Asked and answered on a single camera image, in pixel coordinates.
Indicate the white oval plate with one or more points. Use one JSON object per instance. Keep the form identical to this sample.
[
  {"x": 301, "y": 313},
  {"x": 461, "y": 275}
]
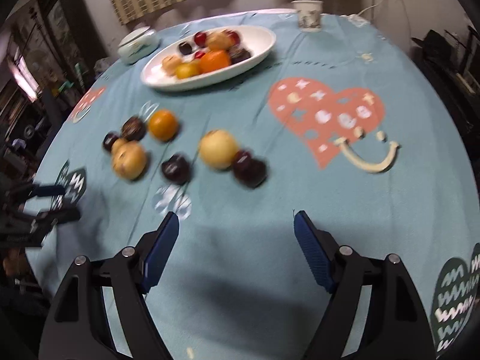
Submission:
[{"x": 247, "y": 63}]

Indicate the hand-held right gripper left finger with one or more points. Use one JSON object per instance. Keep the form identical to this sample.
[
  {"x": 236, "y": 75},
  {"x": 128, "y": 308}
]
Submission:
[{"x": 159, "y": 255}]

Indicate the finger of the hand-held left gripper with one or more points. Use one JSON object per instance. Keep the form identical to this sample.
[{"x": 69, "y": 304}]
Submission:
[
  {"x": 60, "y": 217},
  {"x": 48, "y": 190}
]

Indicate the pale yellow pear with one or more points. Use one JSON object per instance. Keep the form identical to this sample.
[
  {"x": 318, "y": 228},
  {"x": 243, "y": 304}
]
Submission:
[{"x": 218, "y": 149}]

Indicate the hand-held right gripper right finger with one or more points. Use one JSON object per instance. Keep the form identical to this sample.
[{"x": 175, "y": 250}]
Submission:
[{"x": 313, "y": 251}]

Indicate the blue printed tablecloth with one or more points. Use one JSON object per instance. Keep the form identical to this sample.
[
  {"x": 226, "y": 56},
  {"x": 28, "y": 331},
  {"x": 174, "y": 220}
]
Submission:
[{"x": 243, "y": 202}]

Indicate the red cherry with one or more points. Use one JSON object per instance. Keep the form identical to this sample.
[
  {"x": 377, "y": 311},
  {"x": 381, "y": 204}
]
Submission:
[{"x": 235, "y": 36}]

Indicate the dark purple plum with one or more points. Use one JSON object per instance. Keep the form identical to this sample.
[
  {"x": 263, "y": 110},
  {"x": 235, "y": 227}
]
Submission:
[
  {"x": 185, "y": 48},
  {"x": 252, "y": 174},
  {"x": 175, "y": 168},
  {"x": 242, "y": 156}
]

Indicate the dark red plum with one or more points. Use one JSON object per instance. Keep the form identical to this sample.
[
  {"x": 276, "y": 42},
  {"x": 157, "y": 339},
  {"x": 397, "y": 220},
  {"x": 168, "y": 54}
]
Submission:
[{"x": 200, "y": 38}]

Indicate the green orange tangerine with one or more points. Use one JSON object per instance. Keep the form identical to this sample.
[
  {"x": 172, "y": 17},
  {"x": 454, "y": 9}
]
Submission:
[{"x": 187, "y": 70}]

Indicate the dark brown fruit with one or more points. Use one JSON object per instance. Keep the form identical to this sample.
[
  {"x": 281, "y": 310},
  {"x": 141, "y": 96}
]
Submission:
[{"x": 239, "y": 54}]

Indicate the small dark plum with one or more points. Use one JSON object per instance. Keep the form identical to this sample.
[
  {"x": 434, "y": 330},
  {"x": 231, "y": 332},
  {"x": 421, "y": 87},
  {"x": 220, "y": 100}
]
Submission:
[{"x": 110, "y": 141}]

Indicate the printed paper cup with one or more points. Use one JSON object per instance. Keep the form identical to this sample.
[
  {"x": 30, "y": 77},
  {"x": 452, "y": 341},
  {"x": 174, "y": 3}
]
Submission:
[{"x": 309, "y": 15}]

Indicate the brown scaly fruit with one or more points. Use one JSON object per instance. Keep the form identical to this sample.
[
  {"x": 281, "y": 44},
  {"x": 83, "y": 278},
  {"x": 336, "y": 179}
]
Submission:
[{"x": 133, "y": 128}]

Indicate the dark framed cabinet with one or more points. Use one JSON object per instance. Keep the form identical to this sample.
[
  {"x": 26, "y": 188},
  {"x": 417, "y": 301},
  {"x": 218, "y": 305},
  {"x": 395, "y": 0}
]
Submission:
[{"x": 56, "y": 18}]

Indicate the white lidded ceramic jar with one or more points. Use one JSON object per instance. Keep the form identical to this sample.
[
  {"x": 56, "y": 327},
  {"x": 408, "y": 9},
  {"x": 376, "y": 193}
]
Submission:
[{"x": 137, "y": 45}]

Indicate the white electric fan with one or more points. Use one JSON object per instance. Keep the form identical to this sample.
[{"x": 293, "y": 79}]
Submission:
[{"x": 38, "y": 57}]

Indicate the clear plastic bag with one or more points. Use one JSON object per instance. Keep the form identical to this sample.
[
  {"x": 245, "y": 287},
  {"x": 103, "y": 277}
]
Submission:
[{"x": 102, "y": 66}]

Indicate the large tan round fruit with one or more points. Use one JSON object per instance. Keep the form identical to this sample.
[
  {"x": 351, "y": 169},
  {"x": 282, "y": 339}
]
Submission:
[{"x": 218, "y": 40}]

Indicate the black chair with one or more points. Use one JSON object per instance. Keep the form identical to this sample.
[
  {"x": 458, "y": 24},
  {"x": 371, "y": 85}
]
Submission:
[{"x": 446, "y": 67}]

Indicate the small tan fruit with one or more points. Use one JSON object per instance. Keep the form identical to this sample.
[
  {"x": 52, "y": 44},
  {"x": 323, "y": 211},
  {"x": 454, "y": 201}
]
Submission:
[{"x": 171, "y": 63}]

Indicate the large orange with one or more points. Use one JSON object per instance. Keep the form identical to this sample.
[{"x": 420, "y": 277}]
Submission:
[{"x": 214, "y": 61}]

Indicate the small red cherry tomato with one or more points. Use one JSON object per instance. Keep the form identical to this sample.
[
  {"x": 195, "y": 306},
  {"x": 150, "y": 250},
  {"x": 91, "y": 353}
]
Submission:
[{"x": 197, "y": 54}]

